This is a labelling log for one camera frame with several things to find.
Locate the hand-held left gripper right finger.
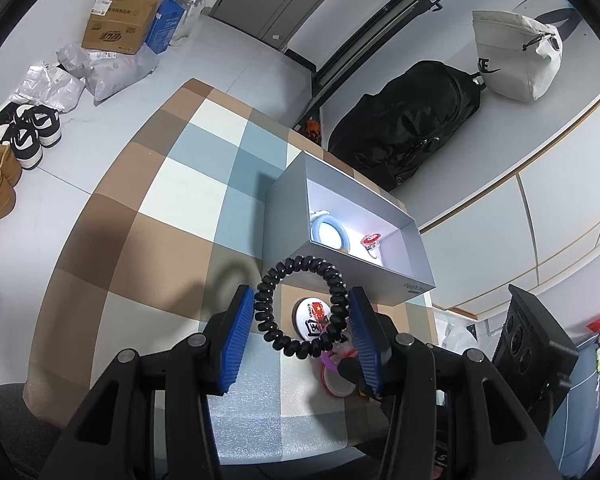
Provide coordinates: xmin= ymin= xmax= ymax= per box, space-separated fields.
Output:
xmin=347 ymin=286 xmax=563 ymax=480

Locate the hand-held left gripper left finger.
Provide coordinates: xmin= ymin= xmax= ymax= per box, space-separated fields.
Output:
xmin=40 ymin=284 xmax=257 ymax=480

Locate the black spiral hair tie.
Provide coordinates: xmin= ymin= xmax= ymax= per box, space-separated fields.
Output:
xmin=254 ymin=255 xmax=352 ymax=361

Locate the pink round ornament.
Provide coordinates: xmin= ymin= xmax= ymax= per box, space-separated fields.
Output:
xmin=320 ymin=344 xmax=359 ymax=397

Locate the round white badge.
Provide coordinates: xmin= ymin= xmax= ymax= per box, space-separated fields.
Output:
xmin=291 ymin=297 xmax=346 ymax=343

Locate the silver cardboard box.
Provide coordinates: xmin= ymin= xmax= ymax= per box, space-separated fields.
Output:
xmin=262 ymin=151 xmax=437 ymax=307

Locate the white shoulder bag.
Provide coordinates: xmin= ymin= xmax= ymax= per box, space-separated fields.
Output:
xmin=471 ymin=9 xmax=563 ymax=103

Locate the blue cloth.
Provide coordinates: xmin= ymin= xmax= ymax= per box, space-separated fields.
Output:
xmin=545 ymin=330 xmax=600 ymax=477

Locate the red and white ornament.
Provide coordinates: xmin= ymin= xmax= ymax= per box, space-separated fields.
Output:
xmin=361 ymin=234 xmax=387 ymax=261

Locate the white wardrobe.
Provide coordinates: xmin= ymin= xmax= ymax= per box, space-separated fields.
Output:
xmin=420 ymin=75 xmax=600 ymax=322

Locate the checkered tablecloth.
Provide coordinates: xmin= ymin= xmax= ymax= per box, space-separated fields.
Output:
xmin=22 ymin=78 xmax=438 ymax=466

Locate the black backpack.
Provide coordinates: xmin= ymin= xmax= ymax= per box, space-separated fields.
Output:
xmin=327 ymin=60 xmax=483 ymax=192

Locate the dark grey seat cushion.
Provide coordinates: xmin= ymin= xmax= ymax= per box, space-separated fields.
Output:
xmin=0 ymin=382 xmax=67 ymax=480

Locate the large grey parcel bag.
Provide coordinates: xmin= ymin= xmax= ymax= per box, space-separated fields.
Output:
xmin=56 ymin=40 xmax=161 ymax=106

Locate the small grey parcel bag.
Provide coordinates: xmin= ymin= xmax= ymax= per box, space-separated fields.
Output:
xmin=9 ymin=61 xmax=86 ymax=113

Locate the blue cardboard box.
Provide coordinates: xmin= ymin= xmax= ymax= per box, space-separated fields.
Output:
xmin=127 ymin=0 xmax=187 ymax=55

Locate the black metal rack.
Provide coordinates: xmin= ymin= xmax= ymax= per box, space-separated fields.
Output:
xmin=286 ymin=0 xmax=486 ymax=131

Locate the brown cardboard box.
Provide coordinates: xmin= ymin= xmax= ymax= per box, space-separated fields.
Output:
xmin=81 ymin=0 xmax=162 ymax=56

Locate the light blue ring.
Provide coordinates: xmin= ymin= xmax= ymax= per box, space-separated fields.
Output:
xmin=311 ymin=210 xmax=352 ymax=253

